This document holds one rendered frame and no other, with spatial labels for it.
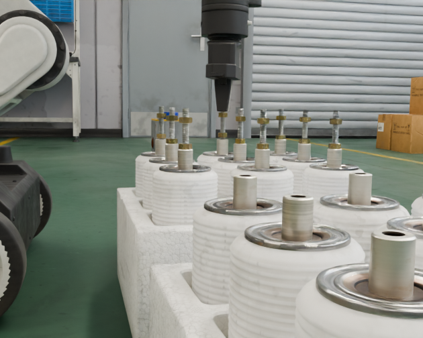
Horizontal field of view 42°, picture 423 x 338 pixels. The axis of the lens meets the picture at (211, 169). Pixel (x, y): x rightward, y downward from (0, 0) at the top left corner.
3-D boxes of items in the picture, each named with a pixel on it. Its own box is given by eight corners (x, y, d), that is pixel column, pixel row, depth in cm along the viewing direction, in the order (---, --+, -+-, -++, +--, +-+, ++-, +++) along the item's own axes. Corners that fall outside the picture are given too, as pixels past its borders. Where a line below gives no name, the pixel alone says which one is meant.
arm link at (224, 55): (205, 80, 111) (206, 19, 110) (252, 80, 110) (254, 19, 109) (193, 76, 99) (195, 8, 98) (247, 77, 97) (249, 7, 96)
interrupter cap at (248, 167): (264, 167, 89) (264, 162, 89) (297, 172, 82) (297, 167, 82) (226, 169, 84) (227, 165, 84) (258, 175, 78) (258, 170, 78)
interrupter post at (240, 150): (249, 162, 95) (249, 143, 95) (242, 163, 93) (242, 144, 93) (237, 161, 96) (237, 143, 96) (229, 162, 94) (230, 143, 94)
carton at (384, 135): (407, 147, 491) (408, 114, 487) (421, 149, 467) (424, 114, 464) (375, 147, 485) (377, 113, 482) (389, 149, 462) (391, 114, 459)
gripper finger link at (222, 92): (214, 110, 105) (215, 78, 104) (231, 111, 104) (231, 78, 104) (213, 110, 103) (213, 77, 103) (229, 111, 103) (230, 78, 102)
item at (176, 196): (199, 305, 76) (201, 175, 74) (139, 294, 80) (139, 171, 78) (225, 285, 85) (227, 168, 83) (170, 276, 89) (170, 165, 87)
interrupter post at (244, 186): (236, 214, 50) (236, 177, 49) (228, 208, 52) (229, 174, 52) (261, 212, 50) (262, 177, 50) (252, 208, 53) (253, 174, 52)
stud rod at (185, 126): (186, 160, 80) (187, 108, 79) (180, 160, 80) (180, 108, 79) (189, 159, 81) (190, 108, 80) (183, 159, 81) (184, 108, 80)
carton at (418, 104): (458, 115, 432) (460, 76, 429) (431, 115, 427) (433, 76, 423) (434, 115, 461) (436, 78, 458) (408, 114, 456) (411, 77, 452)
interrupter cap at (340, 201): (342, 215, 50) (343, 208, 49) (307, 201, 57) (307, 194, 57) (415, 212, 51) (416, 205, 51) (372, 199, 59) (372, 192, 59)
